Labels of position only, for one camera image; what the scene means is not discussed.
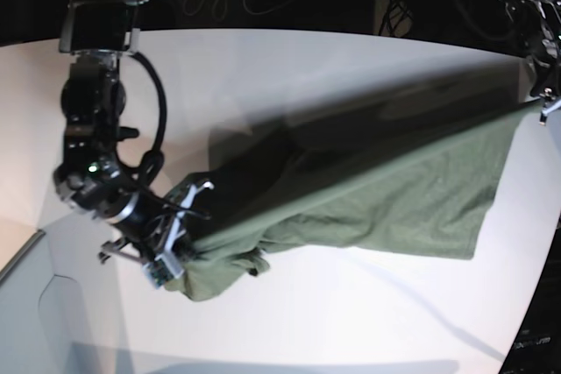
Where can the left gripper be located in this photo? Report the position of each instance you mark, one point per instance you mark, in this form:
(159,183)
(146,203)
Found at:
(547,91)

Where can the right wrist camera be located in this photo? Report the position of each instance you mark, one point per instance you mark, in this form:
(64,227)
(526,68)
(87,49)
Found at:
(164,268)

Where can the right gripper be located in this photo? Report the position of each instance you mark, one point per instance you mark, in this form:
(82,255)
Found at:
(162,229)

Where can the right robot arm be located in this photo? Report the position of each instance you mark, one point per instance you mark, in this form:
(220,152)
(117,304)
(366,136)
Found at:
(91,176)

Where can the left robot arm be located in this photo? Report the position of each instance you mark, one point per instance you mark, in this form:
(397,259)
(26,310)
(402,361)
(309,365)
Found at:
(537,29)

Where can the green t-shirt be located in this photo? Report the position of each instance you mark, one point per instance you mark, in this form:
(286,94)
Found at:
(411,169)

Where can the white table extension panel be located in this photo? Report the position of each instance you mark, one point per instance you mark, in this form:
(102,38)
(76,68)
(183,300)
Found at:
(60,314)

